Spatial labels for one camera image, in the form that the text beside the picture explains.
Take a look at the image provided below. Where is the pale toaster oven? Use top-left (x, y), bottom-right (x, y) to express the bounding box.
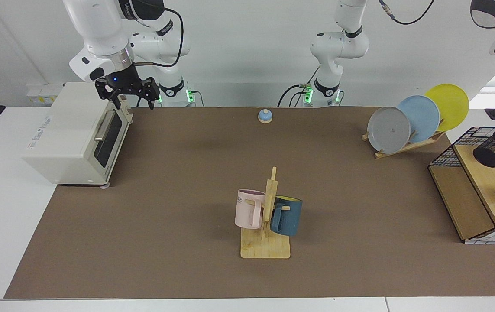
top-left (21, 82), bottom-right (134, 189)

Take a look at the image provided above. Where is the white boxes row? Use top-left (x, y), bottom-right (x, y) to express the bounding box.
top-left (26, 84), bottom-right (65, 106)

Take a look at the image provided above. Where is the brown table cloth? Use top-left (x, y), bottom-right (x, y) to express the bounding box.
top-left (4, 107), bottom-right (495, 299)

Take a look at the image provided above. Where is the pink cup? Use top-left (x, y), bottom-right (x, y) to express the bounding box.
top-left (235, 189), bottom-right (266, 230)

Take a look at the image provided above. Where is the dark teal cup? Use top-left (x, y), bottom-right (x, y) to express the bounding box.
top-left (270, 196), bottom-right (303, 237)

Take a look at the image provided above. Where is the wooden cup stand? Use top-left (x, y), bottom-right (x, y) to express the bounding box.
top-left (240, 167), bottom-right (291, 260)

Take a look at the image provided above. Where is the grey plate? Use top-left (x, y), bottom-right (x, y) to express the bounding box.
top-left (367, 107), bottom-right (411, 155)

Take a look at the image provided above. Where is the wooden plate rack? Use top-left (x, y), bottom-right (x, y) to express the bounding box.
top-left (362, 130), bottom-right (446, 159)

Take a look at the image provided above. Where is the light blue plate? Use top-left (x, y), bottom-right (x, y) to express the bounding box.
top-left (397, 95), bottom-right (441, 144)

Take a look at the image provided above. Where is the yellow plate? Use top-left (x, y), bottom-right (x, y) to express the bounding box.
top-left (424, 84), bottom-right (469, 133)

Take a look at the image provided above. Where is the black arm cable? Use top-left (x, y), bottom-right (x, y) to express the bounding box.
top-left (379, 0), bottom-right (437, 26)
top-left (133, 6), bottom-right (184, 68)

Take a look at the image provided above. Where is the black base cable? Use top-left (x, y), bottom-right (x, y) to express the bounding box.
top-left (277, 82), bottom-right (314, 107)

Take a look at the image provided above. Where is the wire basket with wooden floor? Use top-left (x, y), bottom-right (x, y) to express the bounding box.
top-left (428, 126), bottom-right (495, 245)

